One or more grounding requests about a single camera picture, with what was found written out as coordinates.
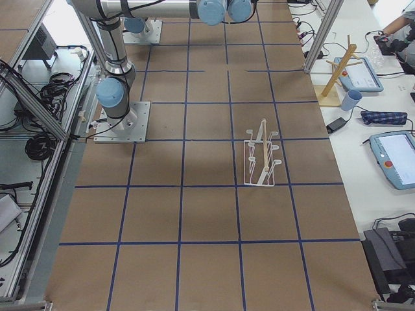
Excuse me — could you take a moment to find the person forearm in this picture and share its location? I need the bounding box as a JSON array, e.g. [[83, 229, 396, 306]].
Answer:
[[383, 16, 412, 36]]

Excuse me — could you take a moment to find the wooden cup stand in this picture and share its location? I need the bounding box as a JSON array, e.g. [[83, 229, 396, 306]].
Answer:
[[314, 36, 362, 107]]

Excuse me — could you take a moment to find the blue cup on desk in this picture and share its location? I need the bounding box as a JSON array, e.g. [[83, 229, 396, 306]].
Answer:
[[340, 89, 362, 111]]

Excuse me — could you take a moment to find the black power adapter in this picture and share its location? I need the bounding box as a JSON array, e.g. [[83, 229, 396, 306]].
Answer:
[[326, 117, 347, 134]]

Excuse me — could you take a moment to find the dark plaid pouch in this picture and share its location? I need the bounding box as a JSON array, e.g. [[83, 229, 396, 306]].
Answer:
[[361, 111, 408, 125]]

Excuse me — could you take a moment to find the far teach pendant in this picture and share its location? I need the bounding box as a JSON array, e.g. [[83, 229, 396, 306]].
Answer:
[[338, 57, 384, 93]]

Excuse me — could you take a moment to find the teach pendant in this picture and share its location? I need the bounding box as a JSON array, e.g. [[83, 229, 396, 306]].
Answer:
[[369, 131, 414, 190], [338, 57, 384, 93]]

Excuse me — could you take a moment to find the near teach pendant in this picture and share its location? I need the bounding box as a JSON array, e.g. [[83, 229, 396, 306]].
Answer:
[[369, 131, 414, 190]]

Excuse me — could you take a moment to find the white wire cup rack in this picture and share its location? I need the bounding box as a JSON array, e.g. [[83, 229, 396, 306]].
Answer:
[[243, 119, 282, 187]]

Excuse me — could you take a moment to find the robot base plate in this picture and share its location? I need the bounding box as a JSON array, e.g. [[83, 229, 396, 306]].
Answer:
[[93, 101, 150, 143]]

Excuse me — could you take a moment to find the aluminium frame post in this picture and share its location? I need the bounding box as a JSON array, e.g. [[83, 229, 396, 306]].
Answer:
[[303, 0, 344, 74]]

